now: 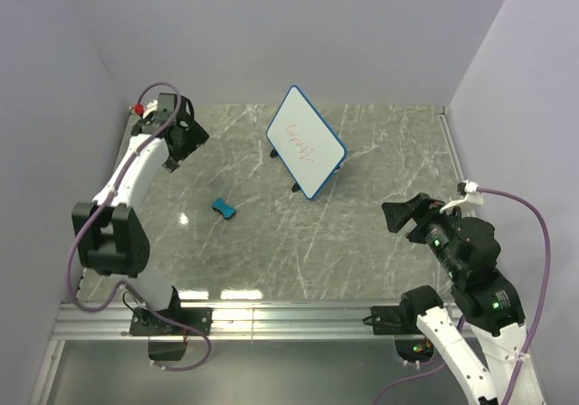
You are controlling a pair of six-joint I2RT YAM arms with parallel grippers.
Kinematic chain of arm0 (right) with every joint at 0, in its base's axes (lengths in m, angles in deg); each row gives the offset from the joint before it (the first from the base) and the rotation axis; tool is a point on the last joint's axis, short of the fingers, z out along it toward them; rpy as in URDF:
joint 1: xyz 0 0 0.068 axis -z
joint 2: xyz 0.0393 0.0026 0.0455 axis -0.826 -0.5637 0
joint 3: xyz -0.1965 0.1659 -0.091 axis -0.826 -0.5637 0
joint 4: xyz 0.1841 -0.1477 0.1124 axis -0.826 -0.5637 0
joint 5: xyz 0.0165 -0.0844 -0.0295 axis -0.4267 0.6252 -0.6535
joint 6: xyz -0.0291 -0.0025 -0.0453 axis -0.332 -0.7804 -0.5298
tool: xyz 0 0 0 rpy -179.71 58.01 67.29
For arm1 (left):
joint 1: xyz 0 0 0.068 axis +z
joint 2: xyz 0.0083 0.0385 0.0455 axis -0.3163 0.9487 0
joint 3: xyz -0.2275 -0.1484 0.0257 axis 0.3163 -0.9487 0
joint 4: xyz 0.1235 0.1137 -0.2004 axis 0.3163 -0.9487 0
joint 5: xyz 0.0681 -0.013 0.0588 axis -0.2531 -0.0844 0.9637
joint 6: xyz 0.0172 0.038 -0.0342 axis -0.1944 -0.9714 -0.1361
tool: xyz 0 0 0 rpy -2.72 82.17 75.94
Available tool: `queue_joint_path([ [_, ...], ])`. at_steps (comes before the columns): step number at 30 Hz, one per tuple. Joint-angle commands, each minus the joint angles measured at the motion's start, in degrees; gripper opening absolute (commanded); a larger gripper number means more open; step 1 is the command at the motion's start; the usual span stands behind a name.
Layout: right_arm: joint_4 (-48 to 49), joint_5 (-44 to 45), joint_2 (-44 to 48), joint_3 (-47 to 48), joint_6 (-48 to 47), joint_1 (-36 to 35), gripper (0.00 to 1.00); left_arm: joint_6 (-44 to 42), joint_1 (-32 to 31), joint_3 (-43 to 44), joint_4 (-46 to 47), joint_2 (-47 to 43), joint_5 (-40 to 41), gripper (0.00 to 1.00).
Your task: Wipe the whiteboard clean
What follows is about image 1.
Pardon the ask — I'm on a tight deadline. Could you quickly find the aluminium extrusion rail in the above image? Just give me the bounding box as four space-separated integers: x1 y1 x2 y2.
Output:
51 300 381 342

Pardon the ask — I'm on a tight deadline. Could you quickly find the blue framed whiteboard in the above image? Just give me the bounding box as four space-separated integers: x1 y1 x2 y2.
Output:
266 85 347 200

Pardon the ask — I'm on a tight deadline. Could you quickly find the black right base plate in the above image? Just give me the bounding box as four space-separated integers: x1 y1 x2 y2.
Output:
362 306 420 335

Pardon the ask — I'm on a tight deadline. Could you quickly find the black wire whiteboard stand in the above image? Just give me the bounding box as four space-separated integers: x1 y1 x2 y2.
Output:
270 148 341 193

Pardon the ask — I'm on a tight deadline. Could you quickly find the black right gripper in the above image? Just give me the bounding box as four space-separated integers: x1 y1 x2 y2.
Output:
380 189 465 278

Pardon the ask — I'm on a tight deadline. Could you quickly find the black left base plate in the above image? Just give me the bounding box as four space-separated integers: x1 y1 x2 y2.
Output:
129 307 213 336

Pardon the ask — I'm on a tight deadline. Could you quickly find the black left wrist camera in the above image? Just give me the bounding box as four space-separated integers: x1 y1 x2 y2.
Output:
143 92 184 123

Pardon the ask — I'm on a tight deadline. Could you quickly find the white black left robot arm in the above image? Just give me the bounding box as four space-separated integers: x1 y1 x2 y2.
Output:
68 93 209 334

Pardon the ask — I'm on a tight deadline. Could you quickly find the blue foam whiteboard eraser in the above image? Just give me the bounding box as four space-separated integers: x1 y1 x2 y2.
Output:
212 198 236 221

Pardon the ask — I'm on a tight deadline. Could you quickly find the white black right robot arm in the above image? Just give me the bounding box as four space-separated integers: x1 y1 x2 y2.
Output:
382 193 526 404

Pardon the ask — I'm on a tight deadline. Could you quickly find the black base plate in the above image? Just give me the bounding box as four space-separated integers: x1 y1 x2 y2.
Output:
129 307 213 336
362 306 420 335

